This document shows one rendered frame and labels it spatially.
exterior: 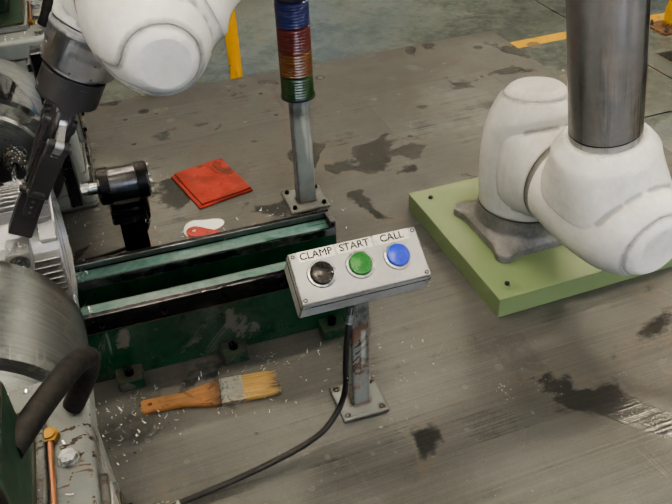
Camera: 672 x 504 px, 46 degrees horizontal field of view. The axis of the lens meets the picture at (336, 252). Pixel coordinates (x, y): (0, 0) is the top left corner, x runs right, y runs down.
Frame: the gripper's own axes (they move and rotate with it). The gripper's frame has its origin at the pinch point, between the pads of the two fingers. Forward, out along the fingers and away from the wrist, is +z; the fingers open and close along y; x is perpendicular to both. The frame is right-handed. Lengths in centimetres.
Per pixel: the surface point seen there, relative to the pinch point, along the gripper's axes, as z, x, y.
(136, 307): 11.0, 18.2, 1.2
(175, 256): 8.1, 25.1, -10.3
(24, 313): -2.0, -1.1, 24.1
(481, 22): -14, 248, -296
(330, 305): -9.2, 33.5, 21.8
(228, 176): 10, 44, -49
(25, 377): -0.7, -0.8, 32.3
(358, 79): -10, 81, -86
